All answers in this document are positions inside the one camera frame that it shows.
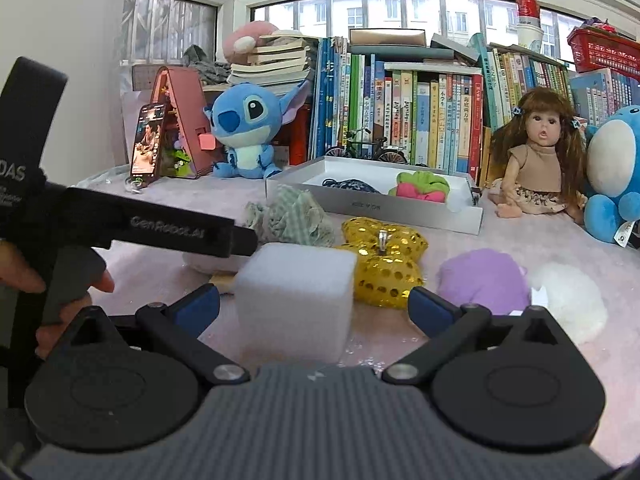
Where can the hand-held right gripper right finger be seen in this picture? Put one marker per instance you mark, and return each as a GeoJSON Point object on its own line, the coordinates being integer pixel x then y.
{"type": "Point", "coordinates": [431, 310]}

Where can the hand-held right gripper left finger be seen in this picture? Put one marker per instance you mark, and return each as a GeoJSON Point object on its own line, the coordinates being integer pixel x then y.
{"type": "Point", "coordinates": [196, 306]}

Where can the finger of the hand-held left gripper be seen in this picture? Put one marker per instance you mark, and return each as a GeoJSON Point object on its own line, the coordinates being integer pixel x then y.
{"type": "Point", "coordinates": [242, 242]}

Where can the green checkered cloth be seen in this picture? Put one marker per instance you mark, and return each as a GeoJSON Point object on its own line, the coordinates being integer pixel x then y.
{"type": "Point", "coordinates": [292, 212]}

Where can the white scrunchie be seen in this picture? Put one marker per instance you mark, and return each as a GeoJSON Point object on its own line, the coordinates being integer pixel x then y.
{"type": "Point", "coordinates": [295, 300]}

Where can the white cardboard box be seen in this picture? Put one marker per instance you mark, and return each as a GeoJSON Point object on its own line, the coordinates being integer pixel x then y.
{"type": "Point", "coordinates": [380, 212]}

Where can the person's left hand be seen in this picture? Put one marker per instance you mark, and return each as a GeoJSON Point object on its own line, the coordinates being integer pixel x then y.
{"type": "Point", "coordinates": [20, 272]}

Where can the clear phone stand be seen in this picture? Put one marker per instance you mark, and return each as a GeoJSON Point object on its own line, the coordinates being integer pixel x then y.
{"type": "Point", "coordinates": [136, 186]}

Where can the purple plush toy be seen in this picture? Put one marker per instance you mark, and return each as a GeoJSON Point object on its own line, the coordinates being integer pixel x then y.
{"type": "Point", "coordinates": [482, 280]}

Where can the gold sequin scrunchie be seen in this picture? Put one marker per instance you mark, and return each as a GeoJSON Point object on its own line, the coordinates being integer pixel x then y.
{"type": "Point", "coordinates": [387, 265]}

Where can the smartphone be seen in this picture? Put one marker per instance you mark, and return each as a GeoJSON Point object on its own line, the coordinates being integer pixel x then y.
{"type": "Point", "coordinates": [147, 140]}

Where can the blue alien plush toy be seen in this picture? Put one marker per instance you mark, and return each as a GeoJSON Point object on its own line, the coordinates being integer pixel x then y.
{"type": "Point", "coordinates": [245, 125]}

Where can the dark blue floral scrunchie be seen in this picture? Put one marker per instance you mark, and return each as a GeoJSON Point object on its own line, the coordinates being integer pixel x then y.
{"type": "Point", "coordinates": [350, 186]}

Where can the black binder clip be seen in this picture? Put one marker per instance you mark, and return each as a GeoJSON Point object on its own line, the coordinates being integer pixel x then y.
{"type": "Point", "coordinates": [475, 195]}

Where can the pink wooden miniature house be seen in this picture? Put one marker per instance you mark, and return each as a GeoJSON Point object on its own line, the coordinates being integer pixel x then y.
{"type": "Point", "coordinates": [187, 105]}

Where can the green and pink scrunchie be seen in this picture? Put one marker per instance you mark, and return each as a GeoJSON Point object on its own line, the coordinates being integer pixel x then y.
{"type": "Point", "coordinates": [420, 185]}

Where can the white fluffy plush toy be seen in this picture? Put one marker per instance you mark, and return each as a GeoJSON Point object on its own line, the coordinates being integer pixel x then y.
{"type": "Point", "coordinates": [570, 300]}

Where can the grey grid board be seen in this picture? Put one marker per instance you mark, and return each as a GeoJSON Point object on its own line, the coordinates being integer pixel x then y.
{"type": "Point", "coordinates": [146, 77]}

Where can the black model bicycle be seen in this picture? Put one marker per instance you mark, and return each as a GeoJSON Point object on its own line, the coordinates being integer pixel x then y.
{"type": "Point", "coordinates": [367, 150]}

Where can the grey crumpled cloth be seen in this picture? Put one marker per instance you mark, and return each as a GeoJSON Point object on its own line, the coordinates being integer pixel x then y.
{"type": "Point", "coordinates": [205, 65]}

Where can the stack of flat books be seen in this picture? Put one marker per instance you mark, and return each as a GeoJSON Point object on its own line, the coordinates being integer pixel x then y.
{"type": "Point", "coordinates": [272, 62]}

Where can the brown-haired baby doll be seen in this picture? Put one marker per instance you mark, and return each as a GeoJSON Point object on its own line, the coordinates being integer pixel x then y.
{"type": "Point", "coordinates": [537, 160]}

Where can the row of upright books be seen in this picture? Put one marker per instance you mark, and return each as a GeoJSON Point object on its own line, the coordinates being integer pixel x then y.
{"type": "Point", "coordinates": [425, 110]}

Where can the pink plush toy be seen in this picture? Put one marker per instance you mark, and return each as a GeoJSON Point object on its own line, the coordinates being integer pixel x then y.
{"type": "Point", "coordinates": [247, 37]}

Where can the round blue and white plush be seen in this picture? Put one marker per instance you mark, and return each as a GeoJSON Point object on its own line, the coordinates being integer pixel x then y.
{"type": "Point", "coordinates": [612, 160]}

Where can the brown flat box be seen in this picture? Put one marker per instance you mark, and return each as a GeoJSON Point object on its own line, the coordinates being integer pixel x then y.
{"type": "Point", "coordinates": [387, 37]}

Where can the row of blue spine books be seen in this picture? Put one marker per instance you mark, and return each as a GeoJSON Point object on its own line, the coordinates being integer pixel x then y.
{"type": "Point", "coordinates": [607, 92]}

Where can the stack of paper cups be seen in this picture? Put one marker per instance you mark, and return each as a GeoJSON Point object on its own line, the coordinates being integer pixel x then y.
{"type": "Point", "coordinates": [529, 20]}

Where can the red plastic basket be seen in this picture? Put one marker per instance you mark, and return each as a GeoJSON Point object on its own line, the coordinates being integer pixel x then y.
{"type": "Point", "coordinates": [607, 55]}

